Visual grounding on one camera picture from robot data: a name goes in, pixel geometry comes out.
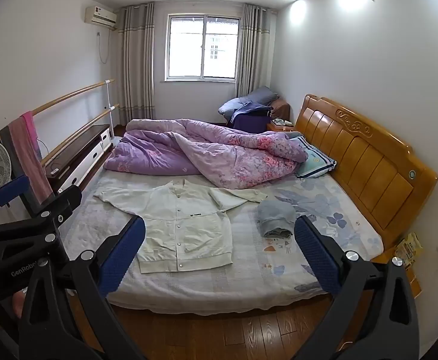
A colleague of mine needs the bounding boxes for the wooden bed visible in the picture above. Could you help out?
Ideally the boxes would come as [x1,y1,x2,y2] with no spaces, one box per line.
[59,94,438,314]

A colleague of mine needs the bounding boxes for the dark wooden cabinet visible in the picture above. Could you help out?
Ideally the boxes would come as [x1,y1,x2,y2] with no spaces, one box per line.
[44,124,115,196]

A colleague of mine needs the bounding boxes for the dark purple storage box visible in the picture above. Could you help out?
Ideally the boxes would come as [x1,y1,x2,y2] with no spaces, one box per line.
[233,114,274,134]

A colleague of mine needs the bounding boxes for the window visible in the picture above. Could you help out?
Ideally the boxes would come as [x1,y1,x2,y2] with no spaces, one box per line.
[165,14,242,82]

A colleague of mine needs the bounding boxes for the grey striped curtain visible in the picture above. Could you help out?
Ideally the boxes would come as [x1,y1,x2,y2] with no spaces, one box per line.
[118,3,156,122]
[236,3,272,98]

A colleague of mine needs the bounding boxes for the blue grey pillow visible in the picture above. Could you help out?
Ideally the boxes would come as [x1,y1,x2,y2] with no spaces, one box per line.
[218,85,280,119]

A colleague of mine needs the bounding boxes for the teal striped pillow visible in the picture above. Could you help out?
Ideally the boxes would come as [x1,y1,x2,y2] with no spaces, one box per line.
[287,135,337,179]

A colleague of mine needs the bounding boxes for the yellow packet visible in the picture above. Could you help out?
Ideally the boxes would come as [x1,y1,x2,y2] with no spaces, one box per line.
[396,232,424,259]

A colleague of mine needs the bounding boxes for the purple floral quilt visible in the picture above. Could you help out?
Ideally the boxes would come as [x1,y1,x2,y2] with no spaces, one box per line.
[103,118,309,190]

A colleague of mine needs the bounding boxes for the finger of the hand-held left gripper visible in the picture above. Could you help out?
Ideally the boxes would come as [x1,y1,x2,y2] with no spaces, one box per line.
[0,184,83,239]
[0,174,31,229]

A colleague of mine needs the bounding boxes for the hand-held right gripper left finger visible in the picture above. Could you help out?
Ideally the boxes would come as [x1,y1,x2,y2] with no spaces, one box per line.
[18,215,146,360]

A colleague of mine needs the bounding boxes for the wooden nightstand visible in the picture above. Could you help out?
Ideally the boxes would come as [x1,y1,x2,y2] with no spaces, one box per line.
[267,119,298,133]
[372,247,422,298]

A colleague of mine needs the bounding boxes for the pale floral bed sheet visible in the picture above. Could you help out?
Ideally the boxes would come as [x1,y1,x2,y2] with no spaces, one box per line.
[59,169,384,312]

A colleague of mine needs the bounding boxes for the folded grey clothes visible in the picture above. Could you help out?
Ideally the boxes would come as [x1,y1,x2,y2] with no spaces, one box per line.
[257,199,297,239]

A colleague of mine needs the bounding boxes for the grey towel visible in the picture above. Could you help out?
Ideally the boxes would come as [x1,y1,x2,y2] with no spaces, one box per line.
[0,125,28,181]

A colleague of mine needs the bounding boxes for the person's left hand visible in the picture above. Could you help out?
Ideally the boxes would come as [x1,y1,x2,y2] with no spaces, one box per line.
[0,292,28,332]

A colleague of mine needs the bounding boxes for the white button jacket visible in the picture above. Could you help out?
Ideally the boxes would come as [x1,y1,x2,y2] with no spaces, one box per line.
[93,180,268,274]

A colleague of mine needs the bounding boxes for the wooden ballet barre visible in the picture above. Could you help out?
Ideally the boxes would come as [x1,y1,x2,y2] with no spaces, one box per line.
[0,79,121,166]

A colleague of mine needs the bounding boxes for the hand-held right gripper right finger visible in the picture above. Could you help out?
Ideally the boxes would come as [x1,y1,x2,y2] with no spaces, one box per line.
[293,215,420,360]

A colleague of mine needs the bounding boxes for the pink towel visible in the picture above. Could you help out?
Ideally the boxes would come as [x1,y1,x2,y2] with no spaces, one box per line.
[8,112,55,203]

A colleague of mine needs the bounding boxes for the brown cloth chair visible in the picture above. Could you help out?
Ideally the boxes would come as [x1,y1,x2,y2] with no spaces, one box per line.
[270,99,291,122]

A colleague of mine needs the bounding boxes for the air conditioner cable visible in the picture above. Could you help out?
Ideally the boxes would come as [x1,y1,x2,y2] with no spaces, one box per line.
[97,30,111,64]

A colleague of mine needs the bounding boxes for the white air conditioner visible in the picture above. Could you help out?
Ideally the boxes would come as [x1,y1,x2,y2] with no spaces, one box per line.
[84,5,118,29]

